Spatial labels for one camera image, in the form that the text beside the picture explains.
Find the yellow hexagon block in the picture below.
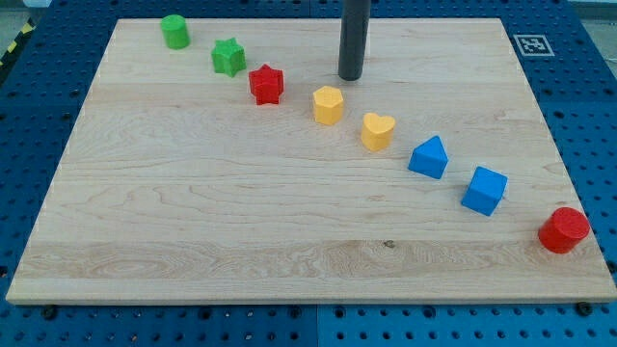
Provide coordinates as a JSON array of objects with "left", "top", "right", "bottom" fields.
[{"left": 312, "top": 86, "right": 344, "bottom": 125}]

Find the yellow heart block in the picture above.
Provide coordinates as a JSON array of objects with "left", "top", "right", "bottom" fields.
[{"left": 361, "top": 113, "right": 396, "bottom": 151}]

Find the red star block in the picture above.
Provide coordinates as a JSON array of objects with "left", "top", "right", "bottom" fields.
[{"left": 249, "top": 64, "right": 284, "bottom": 105}]

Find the blue triangle block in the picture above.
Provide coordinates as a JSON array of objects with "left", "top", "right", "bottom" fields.
[{"left": 408, "top": 136, "right": 449, "bottom": 179}]

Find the green star block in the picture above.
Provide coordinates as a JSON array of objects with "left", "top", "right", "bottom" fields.
[{"left": 211, "top": 38, "right": 247, "bottom": 77}]

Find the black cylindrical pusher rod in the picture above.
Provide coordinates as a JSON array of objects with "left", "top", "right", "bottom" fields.
[{"left": 337, "top": 0, "right": 371, "bottom": 81}]

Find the blue cube block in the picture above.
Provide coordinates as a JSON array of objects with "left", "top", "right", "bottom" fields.
[{"left": 461, "top": 166, "right": 508, "bottom": 216}]

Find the green cylinder block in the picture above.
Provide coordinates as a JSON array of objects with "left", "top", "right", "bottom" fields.
[{"left": 160, "top": 14, "right": 191, "bottom": 49}]

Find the white fiducial marker tag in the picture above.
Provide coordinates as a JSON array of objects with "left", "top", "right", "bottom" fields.
[{"left": 514, "top": 34, "right": 554, "bottom": 57}]

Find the red cylinder block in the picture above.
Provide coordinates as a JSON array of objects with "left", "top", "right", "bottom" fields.
[{"left": 538, "top": 207, "right": 590, "bottom": 254}]

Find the black bolt left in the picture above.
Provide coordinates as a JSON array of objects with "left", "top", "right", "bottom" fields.
[{"left": 40, "top": 306, "right": 58, "bottom": 321}]

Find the black bolt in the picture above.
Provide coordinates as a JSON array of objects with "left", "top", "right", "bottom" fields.
[
  {"left": 575, "top": 302, "right": 594, "bottom": 317},
  {"left": 40, "top": 306, "right": 58, "bottom": 321}
]

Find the black bolt right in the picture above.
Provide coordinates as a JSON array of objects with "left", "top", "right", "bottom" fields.
[{"left": 575, "top": 302, "right": 594, "bottom": 317}]

